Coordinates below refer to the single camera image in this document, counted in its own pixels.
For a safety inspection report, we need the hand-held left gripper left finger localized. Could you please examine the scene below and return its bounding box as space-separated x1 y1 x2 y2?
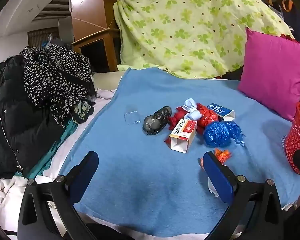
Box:
17 151 100 240

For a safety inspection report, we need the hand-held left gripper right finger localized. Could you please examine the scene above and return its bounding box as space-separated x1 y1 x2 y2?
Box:
202 151 284 240

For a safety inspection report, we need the orange wrapper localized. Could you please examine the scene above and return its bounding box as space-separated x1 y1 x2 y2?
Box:
199 148 232 168

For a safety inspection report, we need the red mesh plastic basket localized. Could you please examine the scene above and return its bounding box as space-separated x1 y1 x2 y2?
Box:
284 102 300 175

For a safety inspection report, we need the blue plastic bag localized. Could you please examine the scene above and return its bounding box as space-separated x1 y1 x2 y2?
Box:
203 121 245 148

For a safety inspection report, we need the red white cardboard box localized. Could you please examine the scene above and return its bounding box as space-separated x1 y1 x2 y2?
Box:
169 118 197 153

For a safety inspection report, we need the bright red plastic bag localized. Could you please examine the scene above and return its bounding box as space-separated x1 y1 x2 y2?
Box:
197 104 219 128

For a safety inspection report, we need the blue white cardboard box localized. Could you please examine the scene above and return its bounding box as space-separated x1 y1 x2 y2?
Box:
208 102 236 122

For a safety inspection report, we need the dark red plastic bag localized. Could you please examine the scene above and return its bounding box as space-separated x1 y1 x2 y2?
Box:
164 106 190 148

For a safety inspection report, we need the white blue tissue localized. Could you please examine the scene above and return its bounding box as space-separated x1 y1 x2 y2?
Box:
183 97 203 120

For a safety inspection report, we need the clear plastic container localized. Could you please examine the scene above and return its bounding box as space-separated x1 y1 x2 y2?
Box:
124 109 141 125

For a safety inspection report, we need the black plastic bag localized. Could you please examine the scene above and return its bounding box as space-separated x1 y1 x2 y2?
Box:
142 106 172 135

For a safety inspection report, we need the white bed sheet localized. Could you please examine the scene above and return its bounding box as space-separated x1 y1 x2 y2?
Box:
44 90 118 180

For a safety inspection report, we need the teal cloth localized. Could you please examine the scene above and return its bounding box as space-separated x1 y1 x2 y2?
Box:
27 117 78 178

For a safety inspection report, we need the light blue blanket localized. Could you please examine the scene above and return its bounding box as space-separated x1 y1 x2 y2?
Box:
59 67 300 238

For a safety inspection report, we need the dark cloth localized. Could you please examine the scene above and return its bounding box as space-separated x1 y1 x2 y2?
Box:
86 222 145 240

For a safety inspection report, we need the green patterned cloth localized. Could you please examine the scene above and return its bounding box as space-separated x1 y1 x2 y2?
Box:
70 99 95 124

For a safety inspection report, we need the white cloth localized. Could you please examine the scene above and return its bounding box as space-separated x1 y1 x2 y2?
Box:
0 175 65 240

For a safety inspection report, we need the black puffer jacket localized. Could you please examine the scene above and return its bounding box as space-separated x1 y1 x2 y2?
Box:
0 55 68 180

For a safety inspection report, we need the magenta pillow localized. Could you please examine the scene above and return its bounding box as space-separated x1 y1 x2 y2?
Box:
237 27 300 122

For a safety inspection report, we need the beige cushion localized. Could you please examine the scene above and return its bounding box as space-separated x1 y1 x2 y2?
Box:
94 71 127 92

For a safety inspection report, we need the black white dotted garment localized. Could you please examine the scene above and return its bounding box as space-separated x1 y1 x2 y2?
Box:
20 44 97 128

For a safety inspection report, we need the brown lattice screen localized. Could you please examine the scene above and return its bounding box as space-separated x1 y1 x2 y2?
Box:
27 27 60 48

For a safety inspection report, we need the green clover print quilt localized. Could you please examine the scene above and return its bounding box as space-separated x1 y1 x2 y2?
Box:
114 0 294 79

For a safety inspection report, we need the wooden railing frame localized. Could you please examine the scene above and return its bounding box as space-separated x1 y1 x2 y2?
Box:
72 27 121 73

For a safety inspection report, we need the navy bag with orange handle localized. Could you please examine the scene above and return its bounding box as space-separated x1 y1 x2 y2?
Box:
277 0 300 39

